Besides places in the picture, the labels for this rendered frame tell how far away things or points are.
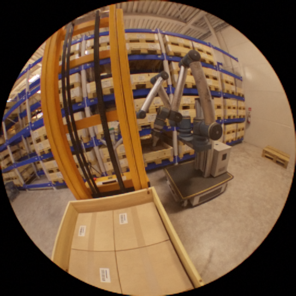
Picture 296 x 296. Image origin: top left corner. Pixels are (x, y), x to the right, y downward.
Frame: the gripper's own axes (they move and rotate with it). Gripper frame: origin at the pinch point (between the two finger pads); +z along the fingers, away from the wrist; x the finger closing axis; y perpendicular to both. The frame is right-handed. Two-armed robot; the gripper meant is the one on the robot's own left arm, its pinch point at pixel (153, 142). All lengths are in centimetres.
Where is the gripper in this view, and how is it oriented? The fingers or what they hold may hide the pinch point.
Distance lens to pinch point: 113.6
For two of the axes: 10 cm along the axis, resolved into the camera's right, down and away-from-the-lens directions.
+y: -9.4, -2.2, -2.5
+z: -2.9, 9.0, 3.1
